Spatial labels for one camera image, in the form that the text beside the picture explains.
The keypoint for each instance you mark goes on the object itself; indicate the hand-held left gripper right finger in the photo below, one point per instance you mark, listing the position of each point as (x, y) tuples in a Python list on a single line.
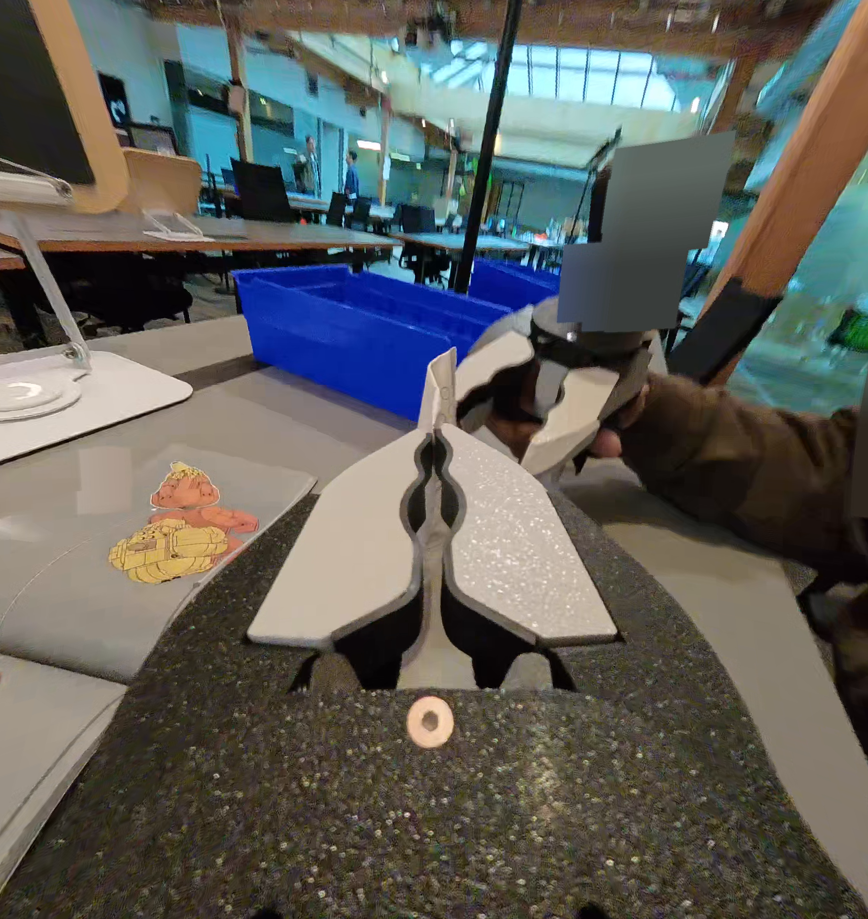
[(527, 567)]

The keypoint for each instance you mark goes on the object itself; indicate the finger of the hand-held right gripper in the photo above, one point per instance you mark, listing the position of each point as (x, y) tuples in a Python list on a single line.
[(570, 409), (491, 359)]

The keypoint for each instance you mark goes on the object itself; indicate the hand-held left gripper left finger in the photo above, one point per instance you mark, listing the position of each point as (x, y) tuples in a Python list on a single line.
[(333, 567)]

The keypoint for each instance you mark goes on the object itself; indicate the small white paper bag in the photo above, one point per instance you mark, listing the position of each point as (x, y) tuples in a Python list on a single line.
[(437, 388)]

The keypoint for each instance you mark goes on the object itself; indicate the person's right forearm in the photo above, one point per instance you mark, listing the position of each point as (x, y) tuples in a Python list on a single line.
[(728, 459)]

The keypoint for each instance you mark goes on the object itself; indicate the grey desk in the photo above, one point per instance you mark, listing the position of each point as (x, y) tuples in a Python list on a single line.
[(692, 560)]

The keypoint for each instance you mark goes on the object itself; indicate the white desk lamp stand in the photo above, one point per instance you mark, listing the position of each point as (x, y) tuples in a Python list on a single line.
[(118, 402)]

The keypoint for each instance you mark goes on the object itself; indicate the person's right hand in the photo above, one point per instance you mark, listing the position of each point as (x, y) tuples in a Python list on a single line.
[(610, 445)]

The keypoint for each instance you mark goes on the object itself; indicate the grey office table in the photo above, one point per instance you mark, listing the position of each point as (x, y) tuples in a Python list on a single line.
[(455, 240)]

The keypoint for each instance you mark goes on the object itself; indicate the black office chair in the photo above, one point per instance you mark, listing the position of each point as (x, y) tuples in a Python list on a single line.
[(728, 323), (261, 190)]

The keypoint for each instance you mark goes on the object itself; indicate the wooden pillar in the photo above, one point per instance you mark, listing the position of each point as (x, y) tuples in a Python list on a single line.
[(800, 179)]

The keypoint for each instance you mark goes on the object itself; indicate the open grey instruction booklet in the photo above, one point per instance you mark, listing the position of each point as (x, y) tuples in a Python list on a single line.
[(46, 589)]

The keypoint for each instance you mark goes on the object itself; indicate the long wooden-edged table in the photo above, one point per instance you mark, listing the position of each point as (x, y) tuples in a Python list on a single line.
[(189, 230)]

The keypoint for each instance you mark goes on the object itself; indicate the person's brown jacket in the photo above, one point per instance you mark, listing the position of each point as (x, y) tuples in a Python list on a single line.
[(857, 646)]

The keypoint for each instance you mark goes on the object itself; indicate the clear acrylic stand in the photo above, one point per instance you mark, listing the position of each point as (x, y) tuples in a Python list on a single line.
[(175, 226)]

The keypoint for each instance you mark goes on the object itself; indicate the tan wooden chair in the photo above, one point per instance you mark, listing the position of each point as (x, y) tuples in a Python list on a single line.
[(161, 179)]

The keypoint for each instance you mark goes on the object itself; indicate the black board with wooden rim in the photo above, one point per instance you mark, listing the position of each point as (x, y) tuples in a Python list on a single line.
[(17, 86)]

